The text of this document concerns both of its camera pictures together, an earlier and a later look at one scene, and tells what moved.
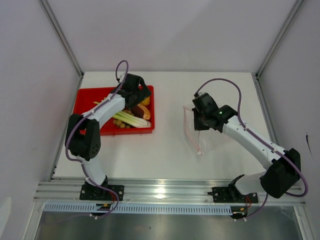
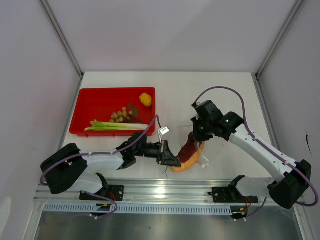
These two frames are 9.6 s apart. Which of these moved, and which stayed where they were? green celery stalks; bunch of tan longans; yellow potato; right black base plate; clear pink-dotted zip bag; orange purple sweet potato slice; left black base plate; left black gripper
Moved: bunch of tan longans; clear pink-dotted zip bag; left black gripper; green celery stalks; orange purple sweet potato slice
Stayed: yellow potato; right black base plate; left black base plate
